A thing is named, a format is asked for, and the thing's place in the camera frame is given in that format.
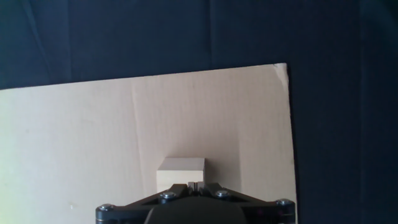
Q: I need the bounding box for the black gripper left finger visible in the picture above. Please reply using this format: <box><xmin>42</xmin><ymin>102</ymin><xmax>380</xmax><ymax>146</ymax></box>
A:
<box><xmin>95</xmin><ymin>181</ymin><xmax>197</xmax><ymax>224</ymax></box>

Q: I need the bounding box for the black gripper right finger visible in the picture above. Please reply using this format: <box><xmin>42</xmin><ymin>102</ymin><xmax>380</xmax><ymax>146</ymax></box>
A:
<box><xmin>195</xmin><ymin>181</ymin><xmax>295</xmax><ymax>224</ymax></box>

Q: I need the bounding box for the small wooden block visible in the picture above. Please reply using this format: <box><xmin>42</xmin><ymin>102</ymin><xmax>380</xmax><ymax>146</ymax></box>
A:
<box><xmin>155</xmin><ymin>157</ymin><xmax>206</xmax><ymax>194</ymax></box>

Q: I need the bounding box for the brown cardboard sheet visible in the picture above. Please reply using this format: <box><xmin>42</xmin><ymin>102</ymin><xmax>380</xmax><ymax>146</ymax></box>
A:
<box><xmin>0</xmin><ymin>63</ymin><xmax>299</xmax><ymax>224</ymax></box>

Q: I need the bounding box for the black cloth with blue print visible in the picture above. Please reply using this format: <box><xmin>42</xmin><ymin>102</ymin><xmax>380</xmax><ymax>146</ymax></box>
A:
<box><xmin>0</xmin><ymin>0</ymin><xmax>398</xmax><ymax>224</ymax></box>

